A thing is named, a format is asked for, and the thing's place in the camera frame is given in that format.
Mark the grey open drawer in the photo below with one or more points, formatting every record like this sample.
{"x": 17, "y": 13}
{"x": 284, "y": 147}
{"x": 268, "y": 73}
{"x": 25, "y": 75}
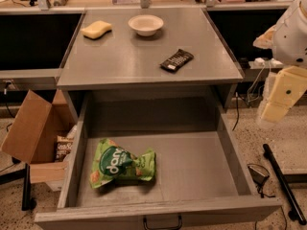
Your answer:
{"x": 200, "y": 174}

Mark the black drawer handle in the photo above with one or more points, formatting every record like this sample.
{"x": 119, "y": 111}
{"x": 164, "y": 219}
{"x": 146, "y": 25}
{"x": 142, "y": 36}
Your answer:
{"x": 162, "y": 223}

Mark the black metal floor bar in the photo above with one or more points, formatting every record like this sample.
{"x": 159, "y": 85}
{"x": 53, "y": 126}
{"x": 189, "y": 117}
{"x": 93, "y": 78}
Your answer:
{"x": 285, "y": 180}

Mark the cardboard box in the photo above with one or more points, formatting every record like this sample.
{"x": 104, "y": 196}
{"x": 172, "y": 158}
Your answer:
{"x": 33, "y": 135}

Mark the white bowl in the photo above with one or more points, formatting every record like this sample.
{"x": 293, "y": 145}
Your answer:
{"x": 146, "y": 25}

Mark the black stand leg left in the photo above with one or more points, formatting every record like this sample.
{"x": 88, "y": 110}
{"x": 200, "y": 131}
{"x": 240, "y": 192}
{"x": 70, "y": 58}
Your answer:
{"x": 28, "y": 202}

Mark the yellow sponge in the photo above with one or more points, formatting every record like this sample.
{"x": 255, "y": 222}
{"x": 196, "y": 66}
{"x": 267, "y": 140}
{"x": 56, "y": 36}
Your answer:
{"x": 96, "y": 29}

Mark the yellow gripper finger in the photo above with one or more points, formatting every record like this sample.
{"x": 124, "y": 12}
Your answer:
{"x": 264, "y": 41}
{"x": 289, "y": 85}

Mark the dark chocolate bar wrapper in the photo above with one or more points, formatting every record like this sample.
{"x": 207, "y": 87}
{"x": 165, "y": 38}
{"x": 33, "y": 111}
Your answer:
{"x": 176, "y": 61}

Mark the small grey floor device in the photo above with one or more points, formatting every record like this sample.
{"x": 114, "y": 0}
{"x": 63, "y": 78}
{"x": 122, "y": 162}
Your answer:
{"x": 257, "y": 175}

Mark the grey counter cabinet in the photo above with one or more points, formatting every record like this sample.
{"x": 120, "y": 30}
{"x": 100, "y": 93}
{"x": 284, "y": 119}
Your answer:
{"x": 125, "y": 67}

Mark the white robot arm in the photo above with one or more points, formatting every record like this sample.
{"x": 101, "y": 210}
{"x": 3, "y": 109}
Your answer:
{"x": 288, "y": 41}

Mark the brown snack bag in box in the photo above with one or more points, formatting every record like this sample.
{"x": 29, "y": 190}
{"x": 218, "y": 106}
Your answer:
{"x": 63, "y": 148}

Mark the white power strip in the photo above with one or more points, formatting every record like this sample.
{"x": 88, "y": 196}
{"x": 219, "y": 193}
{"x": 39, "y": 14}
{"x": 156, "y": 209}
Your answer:
{"x": 259, "y": 61}

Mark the green rice chip bag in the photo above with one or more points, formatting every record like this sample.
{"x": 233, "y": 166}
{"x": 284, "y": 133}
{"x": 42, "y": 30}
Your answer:
{"x": 112, "y": 162}

